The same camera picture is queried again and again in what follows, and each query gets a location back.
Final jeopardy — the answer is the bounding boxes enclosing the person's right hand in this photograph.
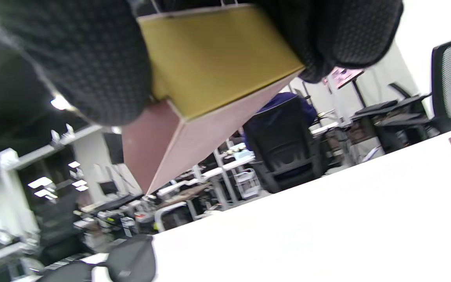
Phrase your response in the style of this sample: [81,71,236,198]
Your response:
[0,0,404,127]

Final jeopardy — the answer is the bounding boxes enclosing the black sunglasses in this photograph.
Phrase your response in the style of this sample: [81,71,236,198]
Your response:
[37,234,158,282]

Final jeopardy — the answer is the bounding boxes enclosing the brown side table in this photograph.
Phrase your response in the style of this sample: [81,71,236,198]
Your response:
[156,182,215,231]

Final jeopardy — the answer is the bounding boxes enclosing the black office chair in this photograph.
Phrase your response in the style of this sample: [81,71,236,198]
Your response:
[243,96,328,195]

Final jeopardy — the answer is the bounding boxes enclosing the computer monitor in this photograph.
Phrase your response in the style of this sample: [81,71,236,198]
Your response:
[328,67,366,90]

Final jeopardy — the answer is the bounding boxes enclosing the black computer desk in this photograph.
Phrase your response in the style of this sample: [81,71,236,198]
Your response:
[350,92,434,154]

